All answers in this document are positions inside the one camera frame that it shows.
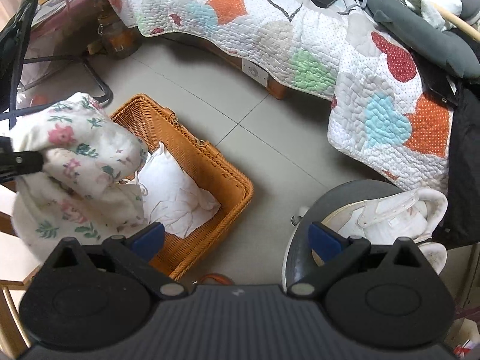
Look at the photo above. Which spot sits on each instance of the white cloth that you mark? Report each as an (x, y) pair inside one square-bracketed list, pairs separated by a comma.
[(168, 191)]

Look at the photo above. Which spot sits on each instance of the large black cloth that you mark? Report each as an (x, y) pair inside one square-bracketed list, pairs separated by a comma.
[(465, 157)]

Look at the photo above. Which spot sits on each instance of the grey round stool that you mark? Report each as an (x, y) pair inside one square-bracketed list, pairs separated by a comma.
[(337, 198)]

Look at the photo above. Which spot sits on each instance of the wooden stick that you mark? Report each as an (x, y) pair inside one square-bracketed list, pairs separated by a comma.
[(465, 26)]

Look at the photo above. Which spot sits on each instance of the grey folding chair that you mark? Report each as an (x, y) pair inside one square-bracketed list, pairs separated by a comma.
[(18, 26)]

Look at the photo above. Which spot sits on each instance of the white fleece towel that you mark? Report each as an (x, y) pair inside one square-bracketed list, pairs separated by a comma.
[(435, 0)]

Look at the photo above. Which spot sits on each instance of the wooden table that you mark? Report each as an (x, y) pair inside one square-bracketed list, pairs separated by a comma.
[(15, 258)]

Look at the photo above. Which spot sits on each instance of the heart print quilt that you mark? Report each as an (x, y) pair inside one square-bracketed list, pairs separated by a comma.
[(262, 15)]

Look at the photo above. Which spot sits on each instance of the grey cushion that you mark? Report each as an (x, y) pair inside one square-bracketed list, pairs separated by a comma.
[(412, 26)]

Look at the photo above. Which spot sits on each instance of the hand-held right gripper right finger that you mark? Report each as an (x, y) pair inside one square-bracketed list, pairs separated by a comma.
[(322, 240)]

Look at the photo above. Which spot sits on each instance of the white floral baby garment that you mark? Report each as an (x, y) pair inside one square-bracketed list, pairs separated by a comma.
[(75, 138)]

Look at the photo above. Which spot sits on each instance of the orange wicker basket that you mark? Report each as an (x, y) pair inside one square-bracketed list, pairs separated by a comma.
[(210, 165)]

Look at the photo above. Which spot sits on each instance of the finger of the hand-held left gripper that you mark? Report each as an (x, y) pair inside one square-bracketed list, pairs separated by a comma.
[(26, 160)]

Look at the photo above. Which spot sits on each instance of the wooden bed frame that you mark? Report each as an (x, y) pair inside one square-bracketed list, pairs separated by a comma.
[(279, 88)]

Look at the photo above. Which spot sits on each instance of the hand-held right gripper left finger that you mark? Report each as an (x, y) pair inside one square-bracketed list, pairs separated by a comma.
[(148, 239)]

